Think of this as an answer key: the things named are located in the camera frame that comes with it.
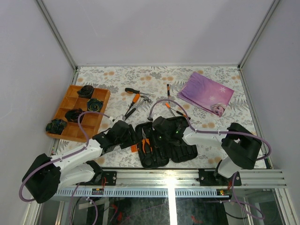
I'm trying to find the orange handled pliers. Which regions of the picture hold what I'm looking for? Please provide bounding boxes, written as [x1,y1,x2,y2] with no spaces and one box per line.
[142,128,153,154]

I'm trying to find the black plastic tool case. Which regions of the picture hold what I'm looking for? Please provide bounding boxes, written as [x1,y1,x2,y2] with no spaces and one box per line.
[135,118,198,169]

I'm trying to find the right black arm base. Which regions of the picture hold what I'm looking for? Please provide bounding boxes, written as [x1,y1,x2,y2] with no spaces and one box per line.
[196,169,233,187]

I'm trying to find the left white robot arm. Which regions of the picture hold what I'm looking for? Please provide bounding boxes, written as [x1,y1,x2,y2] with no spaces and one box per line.
[21,120,139,203]

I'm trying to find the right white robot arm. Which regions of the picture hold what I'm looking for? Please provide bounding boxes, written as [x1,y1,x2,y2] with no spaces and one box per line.
[152,114,262,185]

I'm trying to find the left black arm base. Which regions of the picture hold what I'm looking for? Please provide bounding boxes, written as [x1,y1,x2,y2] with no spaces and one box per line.
[90,171,117,187]

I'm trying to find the orange black utility tool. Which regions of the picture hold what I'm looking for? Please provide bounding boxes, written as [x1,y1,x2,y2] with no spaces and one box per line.
[175,111,191,120]

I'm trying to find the dark rolled band middle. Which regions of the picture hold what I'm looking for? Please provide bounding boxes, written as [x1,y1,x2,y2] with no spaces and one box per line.
[87,98,104,112]

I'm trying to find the dark rolled band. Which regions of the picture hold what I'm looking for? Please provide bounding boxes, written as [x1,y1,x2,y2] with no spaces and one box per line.
[87,98,104,112]
[65,108,84,123]
[77,85,94,99]

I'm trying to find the small claw hammer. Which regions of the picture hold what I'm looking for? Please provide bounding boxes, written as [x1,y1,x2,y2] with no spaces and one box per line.
[124,96,152,120]

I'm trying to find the small precision screwdriver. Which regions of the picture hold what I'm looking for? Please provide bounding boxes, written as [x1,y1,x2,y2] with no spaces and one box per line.
[167,84,170,98]

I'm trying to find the purple printed pouch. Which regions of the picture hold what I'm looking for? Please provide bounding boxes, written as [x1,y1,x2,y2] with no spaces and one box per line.
[177,72,234,117]

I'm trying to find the dark rolled band lower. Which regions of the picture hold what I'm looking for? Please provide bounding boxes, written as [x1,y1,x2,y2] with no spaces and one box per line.
[65,108,84,123]

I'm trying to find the dark rolled band top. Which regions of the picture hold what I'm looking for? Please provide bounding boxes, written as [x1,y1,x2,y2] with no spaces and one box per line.
[77,85,94,99]

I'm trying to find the orange compartment tray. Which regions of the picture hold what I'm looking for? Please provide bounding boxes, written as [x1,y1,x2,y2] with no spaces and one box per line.
[46,85,110,143]

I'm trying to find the dark rolled band outside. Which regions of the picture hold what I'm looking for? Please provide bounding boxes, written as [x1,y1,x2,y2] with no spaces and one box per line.
[45,119,67,135]

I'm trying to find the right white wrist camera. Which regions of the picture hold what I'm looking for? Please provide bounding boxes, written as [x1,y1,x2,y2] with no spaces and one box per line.
[148,113,161,121]

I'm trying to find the orange handled screwdriver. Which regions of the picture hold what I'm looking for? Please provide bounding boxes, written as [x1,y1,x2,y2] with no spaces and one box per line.
[124,94,140,117]

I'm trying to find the black handled screwdriver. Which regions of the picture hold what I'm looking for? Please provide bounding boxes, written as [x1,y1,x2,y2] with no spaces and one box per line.
[125,88,155,97]

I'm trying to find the aluminium front rail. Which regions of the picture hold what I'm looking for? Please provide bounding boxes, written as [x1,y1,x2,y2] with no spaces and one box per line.
[55,169,287,197]

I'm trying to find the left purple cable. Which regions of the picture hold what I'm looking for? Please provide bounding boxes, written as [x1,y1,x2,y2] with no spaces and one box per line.
[18,111,113,225]

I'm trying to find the purple cable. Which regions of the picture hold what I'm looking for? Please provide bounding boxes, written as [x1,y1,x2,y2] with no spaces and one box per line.
[18,111,113,225]
[149,98,272,220]

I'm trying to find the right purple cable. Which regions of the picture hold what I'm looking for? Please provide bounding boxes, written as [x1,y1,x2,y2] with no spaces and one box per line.
[149,98,272,220]

